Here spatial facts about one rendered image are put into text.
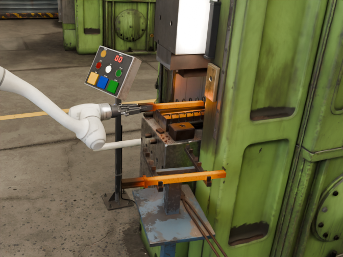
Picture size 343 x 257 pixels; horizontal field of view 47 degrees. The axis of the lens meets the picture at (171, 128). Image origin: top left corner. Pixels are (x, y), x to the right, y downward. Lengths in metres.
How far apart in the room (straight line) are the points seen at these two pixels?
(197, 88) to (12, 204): 1.67
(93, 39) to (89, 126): 5.09
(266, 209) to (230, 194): 0.36
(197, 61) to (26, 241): 1.66
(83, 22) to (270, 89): 5.24
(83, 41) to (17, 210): 4.25
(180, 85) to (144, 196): 0.77
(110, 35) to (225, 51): 5.19
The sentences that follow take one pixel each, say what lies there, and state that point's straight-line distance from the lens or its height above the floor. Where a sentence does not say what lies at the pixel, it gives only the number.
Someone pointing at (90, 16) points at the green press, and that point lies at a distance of 6.90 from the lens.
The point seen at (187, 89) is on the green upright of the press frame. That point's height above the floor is 1.05.
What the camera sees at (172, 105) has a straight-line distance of 2.20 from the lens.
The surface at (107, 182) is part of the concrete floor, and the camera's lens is 3.38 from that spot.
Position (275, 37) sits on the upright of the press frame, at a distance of 1.88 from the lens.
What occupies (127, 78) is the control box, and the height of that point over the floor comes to 1.07.
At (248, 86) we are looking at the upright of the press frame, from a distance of 1.80.
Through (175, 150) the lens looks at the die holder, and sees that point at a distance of 2.08.
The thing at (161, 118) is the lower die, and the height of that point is 0.96.
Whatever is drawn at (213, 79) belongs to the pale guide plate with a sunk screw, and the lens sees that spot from 1.89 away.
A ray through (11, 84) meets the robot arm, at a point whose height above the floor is 1.26.
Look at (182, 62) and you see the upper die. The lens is 2.06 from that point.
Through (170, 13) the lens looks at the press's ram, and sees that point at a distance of 2.01.
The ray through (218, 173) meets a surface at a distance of 1.69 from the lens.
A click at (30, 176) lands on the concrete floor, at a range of 3.54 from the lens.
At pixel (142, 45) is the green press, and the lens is 7.07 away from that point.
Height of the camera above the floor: 1.88
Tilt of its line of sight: 26 degrees down
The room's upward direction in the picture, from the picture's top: 4 degrees clockwise
